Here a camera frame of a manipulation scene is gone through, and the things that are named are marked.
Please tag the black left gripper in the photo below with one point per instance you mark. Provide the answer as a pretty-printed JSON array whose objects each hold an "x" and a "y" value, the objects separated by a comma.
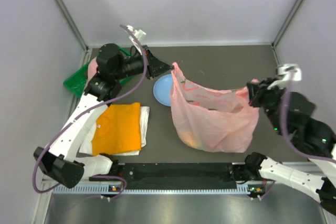
[{"x": 156, "y": 66}]

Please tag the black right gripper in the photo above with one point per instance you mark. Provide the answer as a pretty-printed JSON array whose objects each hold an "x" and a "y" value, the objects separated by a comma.
[{"x": 256, "y": 89}]

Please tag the pink plastic bag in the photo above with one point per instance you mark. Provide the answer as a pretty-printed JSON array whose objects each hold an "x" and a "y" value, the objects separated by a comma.
[{"x": 222, "y": 120}]

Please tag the orange green mango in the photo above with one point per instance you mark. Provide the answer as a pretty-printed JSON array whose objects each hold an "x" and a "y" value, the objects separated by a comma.
[{"x": 190, "y": 140}]

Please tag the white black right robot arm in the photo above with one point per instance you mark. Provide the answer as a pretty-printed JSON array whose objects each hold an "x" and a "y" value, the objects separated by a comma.
[{"x": 290, "y": 115}]

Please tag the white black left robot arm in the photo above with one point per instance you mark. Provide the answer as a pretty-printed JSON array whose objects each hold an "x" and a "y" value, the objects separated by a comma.
[{"x": 58, "y": 160}]

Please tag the blue fruit plate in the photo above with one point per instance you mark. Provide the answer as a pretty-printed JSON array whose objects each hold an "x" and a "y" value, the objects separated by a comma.
[{"x": 162, "y": 89}]

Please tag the pink baseball cap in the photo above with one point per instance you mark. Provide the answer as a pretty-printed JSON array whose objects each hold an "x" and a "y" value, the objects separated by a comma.
[{"x": 92, "y": 69}]

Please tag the green plastic bin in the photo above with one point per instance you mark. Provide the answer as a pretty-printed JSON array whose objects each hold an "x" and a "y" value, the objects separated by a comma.
[{"x": 76, "y": 82}]

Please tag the orange folded cloth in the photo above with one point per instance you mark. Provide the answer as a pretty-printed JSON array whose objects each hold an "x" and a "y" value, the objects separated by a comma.
[{"x": 118, "y": 130}]

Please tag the white folded cloth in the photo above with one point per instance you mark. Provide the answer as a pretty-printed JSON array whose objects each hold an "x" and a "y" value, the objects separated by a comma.
[{"x": 86, "y": 146}]

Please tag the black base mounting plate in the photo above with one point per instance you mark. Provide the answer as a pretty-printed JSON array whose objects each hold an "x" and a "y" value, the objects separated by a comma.
[{"x": 183, "y": 175}]

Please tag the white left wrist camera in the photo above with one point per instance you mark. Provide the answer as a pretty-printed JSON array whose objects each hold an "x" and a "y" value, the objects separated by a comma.
[{"x": 138, "y": 34}]

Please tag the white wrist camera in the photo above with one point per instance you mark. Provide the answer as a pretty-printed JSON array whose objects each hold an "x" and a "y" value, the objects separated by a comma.
[
  {"x": 138, "y": 34},
  {"x": 286, "y": 73}
]

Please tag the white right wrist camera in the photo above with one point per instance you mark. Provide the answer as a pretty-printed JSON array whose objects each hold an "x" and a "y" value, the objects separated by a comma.
[{"x": 286, "y": 73}]

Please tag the grey slotted cable duct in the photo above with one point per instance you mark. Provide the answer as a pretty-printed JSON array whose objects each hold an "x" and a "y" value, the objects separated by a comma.
[{"x": 110, "y": 189}]

